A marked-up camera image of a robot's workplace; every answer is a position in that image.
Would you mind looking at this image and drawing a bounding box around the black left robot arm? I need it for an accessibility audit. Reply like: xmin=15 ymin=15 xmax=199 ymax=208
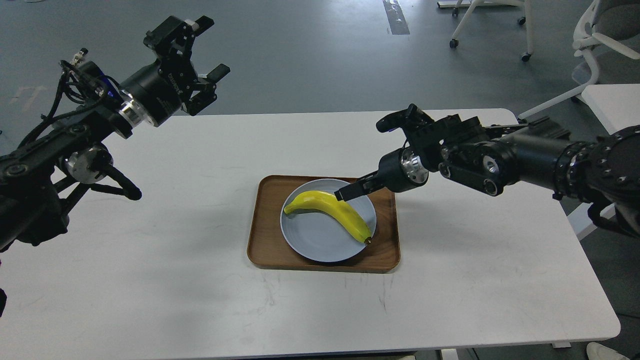
xmin=0 ymin=15 xmax=230 ymax=252

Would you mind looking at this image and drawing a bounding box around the yellow banana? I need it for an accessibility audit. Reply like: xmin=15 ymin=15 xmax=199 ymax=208
xmin=283 ymin=190 xmax=373 ymax=245

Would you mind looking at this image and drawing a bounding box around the brown wooden tray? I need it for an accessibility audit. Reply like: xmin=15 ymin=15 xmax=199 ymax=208
xmin=247 ymin=175 xmax=401 ymax=274

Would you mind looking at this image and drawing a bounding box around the white office chair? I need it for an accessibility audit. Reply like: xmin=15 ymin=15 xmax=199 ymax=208
xmin=518 ymin=0 xmax=640 ymax=121

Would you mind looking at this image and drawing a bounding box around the grey floor tape strip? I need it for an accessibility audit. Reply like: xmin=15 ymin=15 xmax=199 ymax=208
xmin=382 ymin=0 xmax=410 ymax=35

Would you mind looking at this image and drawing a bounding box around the white shoe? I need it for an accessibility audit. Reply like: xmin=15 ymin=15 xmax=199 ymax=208
xmin=585 ymin=342 xmax=630 ymax=360

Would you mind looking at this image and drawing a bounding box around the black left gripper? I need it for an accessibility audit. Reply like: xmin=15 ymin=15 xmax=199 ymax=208
xmin=121 ymin=15 xmax=231 ymax=127

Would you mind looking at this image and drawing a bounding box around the white side table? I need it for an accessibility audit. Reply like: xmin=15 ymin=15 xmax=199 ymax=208
xmin=567 ymin=83 xmax=640 ymax=240

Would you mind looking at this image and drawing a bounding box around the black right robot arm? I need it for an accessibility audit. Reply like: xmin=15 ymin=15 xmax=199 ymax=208
xmin=334 ymin=104 xmax=640 ymax=238

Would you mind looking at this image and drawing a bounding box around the white rolling stand base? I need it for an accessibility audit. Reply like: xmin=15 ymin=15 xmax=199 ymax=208
xmin=436 ymin=0 xmax=535 ymax=64

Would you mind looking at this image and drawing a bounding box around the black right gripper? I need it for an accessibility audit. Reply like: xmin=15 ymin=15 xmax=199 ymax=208
xmin=334 ymin=148 xmax=429 ymax=202

